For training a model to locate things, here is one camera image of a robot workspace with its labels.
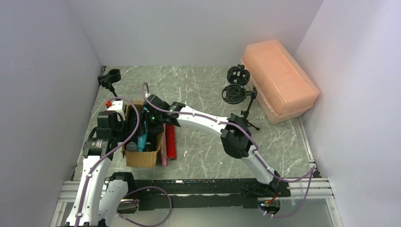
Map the red glitter microphone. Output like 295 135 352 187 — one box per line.
165 125 177 160

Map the blue microphone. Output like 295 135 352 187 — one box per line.
137 107 148 152

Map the pink microphone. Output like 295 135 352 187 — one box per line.
160 124 167 167

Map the cardboard box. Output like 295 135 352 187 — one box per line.
122 101 164 168

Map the black clip round-base stand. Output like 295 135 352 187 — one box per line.
97 69 122 97

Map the black tripod shock-mount stand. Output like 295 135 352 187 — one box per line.
221 84 261 131

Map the black shock-mount round-base stand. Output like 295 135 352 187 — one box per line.
227 64 250 86

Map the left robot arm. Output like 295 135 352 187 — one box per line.
63 107 135 227

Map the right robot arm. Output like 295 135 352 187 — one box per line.
144 93 280 193

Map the black silver-head microphone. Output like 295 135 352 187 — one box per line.
125 116 138 152

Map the orange plastic storage box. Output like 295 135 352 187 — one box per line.
241 40 320 124

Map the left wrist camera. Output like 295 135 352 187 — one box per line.
105 100 126 121

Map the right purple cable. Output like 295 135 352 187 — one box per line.
141 82 317 219

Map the black base frame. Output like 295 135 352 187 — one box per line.
124 178 291 211

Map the aluminium rail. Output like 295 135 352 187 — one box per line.
50 178 343 227

